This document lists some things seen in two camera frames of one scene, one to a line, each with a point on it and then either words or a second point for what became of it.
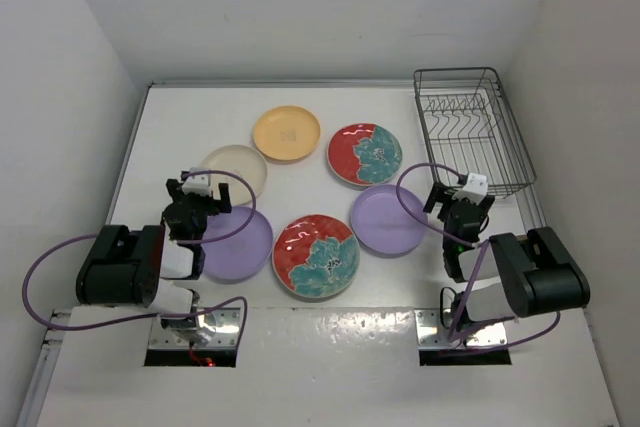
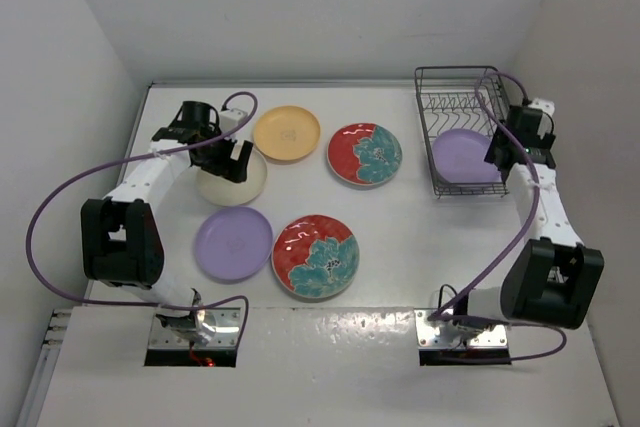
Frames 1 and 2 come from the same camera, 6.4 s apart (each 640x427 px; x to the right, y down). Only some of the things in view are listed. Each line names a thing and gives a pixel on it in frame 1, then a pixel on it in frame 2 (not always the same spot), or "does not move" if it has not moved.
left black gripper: (175, 190) to (233, 169)
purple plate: (383, 224) to (459, 157)
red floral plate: (364, 154) does not move
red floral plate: (316, 257) does not move
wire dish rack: (471, 128) does not move
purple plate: (242, 257) does not move
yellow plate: (286, 132) does not move
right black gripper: (437, 195) to (496, 141)
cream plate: (241, 160) does not move
